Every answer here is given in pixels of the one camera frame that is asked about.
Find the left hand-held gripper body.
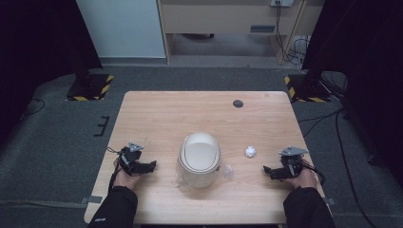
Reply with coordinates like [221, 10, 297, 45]
[117, 142, 145, 176]

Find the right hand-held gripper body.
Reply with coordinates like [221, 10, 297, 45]
[278, 145, 310, 179]

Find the person's left hand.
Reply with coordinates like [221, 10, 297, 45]
[112, 158, 143, 192]

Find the person's right hand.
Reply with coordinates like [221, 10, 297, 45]
[282, 158, 318, 190]

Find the crumpled white paper ball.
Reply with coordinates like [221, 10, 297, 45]
[244, 145, 258, 159]

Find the clear plastic wrapper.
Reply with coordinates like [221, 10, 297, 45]
[222, 163, 236, 181]

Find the striped black stand base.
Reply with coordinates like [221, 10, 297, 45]
[66, 73, 115, 103]
[283, 74, 332, 104]

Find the black curtain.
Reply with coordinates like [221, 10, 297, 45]
[301, 0, 403, 188]
[0, 0, 104, 146]

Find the white panel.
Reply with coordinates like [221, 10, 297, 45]
[75, 0, 167, 59]

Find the light wooden cabinet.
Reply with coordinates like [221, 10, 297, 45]
[157, 0, 325, 66]

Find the right hand-held gripper cable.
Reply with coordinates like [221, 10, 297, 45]
[302, 162, 327, 187]

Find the hand-held gripper cable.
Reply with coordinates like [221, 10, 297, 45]
[302, 162, 327, 187]
[106, 146, 123, 193]

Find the left hand-held gripper cable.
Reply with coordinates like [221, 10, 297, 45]
[106, 146, 123, 193]

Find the black floor cable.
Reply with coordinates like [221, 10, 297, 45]
[297, 107, 378, 228]
[20, 98, 47, 122]

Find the bundle of black cables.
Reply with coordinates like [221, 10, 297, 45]
[274, 1, 313, 74]

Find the wall power socket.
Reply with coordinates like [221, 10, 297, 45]
[270, 0, 295, 8]

